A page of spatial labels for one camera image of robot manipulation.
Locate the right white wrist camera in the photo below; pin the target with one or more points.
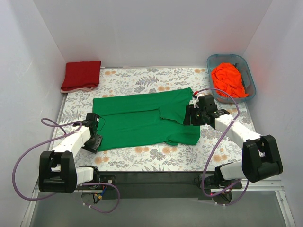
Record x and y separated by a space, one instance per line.
195 100

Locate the aluminium frame rail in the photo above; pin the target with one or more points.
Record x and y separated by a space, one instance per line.
270 184

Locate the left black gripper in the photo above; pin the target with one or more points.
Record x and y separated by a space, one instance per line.
95 144

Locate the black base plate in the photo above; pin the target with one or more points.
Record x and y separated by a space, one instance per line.
150 185

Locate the folded red t-shirt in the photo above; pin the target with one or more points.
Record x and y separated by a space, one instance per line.
82 74

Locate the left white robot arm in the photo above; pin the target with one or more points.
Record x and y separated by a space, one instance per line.
57 169

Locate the folded pink cloth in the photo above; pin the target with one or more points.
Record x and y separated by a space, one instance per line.
74 89

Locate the blue plastic bin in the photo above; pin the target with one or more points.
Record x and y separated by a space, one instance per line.
241 65

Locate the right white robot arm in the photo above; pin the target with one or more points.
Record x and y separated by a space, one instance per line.
260 154

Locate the green t-shirt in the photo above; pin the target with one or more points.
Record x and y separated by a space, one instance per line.
145 119

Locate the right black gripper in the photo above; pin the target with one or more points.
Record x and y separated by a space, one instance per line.
188 115

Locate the orange t-shirt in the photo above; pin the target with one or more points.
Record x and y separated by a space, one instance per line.
227 78

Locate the floral table mat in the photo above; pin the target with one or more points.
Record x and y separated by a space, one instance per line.
209 152

